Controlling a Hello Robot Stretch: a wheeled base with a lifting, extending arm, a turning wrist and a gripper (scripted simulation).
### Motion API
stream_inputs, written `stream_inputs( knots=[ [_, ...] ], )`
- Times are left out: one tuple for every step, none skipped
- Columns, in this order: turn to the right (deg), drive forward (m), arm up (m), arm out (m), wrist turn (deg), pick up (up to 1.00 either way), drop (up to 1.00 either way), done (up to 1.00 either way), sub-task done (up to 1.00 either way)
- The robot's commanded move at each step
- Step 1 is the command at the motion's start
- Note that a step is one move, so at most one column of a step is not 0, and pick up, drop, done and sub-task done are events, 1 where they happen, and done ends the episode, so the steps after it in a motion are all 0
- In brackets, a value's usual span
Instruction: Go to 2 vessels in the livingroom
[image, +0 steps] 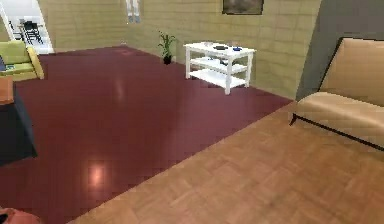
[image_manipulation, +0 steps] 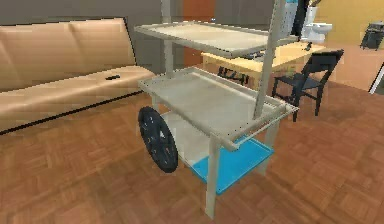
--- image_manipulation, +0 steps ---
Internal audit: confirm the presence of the grey serving cart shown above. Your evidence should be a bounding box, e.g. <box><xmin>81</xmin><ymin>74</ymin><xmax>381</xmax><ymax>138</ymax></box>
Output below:
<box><xmin>134</xmin><ymin>0</ymin><xmax>300</xmax><ymax>220</ymax></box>

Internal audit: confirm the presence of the orange room door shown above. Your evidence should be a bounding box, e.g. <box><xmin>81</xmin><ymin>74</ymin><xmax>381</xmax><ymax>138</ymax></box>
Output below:
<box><xmin>182</xmin><ymin>0</ymin><xmax>217</xmax><ymax>68</ymax></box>

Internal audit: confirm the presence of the light wooden table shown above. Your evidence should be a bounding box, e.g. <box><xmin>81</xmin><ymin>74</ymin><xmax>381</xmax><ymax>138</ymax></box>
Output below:
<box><xmin>201</xmin><ymin>41</ymin><xmax>329</xmax><ymax>91</ymax></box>

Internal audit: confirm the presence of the black wooden chair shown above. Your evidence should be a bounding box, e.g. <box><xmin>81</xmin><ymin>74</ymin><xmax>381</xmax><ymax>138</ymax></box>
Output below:
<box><xmin>271</xmin><ymin>49</ymin><xmax>345</xmax><ymax>122</ymax></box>

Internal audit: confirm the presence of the tan leather sofa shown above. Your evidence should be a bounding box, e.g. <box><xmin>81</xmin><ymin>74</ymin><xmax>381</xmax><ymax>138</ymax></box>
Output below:
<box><xmin>0</xmin><ymin>16</ymin><xmax>158</xmax><ymax>136</ymax></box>

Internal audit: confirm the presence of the black bin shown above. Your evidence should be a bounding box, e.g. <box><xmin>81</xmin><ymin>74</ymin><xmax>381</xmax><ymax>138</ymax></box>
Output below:
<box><xmin>359</xmin><ymin>21</ymin><xmax>384</xmax><ymax>52</ymax></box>

